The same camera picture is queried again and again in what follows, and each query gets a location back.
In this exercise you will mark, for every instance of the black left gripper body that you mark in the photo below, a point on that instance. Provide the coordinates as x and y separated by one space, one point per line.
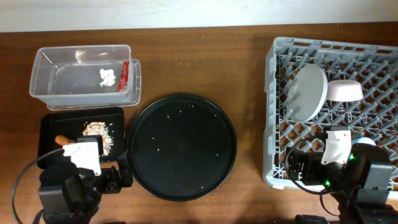
109 182

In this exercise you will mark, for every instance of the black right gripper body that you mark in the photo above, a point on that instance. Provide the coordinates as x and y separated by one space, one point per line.
313 170

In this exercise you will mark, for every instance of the light blue cup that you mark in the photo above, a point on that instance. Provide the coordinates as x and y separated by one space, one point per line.
363 140

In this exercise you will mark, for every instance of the orange carrot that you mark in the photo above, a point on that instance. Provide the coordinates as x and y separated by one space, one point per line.
62 140

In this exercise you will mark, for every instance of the grey round plate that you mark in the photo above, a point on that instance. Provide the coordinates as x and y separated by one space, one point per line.
308 92

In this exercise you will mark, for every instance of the pink bowl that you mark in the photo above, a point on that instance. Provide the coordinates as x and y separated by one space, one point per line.
344 91

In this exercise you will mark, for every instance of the red snack wrapper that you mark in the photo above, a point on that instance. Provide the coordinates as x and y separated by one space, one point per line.
123 83

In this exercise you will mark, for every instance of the white tissue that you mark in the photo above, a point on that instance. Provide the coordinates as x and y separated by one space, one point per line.
108 77

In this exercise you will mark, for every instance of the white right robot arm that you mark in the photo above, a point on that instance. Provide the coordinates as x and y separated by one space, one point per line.
360 185

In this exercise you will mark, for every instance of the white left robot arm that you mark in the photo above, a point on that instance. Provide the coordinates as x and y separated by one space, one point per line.
72 195

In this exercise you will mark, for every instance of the grey dishwasher rack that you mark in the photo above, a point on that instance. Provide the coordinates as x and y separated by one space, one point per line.
375 116

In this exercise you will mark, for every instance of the peanut shells and rice scraps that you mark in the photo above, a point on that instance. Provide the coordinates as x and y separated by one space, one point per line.
100 129

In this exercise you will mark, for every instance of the round black tray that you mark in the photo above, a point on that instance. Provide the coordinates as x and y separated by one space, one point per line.
181 147

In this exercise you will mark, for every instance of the black rectangular tray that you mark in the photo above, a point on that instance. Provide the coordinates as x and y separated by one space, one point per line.
71 124

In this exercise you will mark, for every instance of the clear plastic bin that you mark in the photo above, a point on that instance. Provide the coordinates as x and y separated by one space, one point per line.
68 78

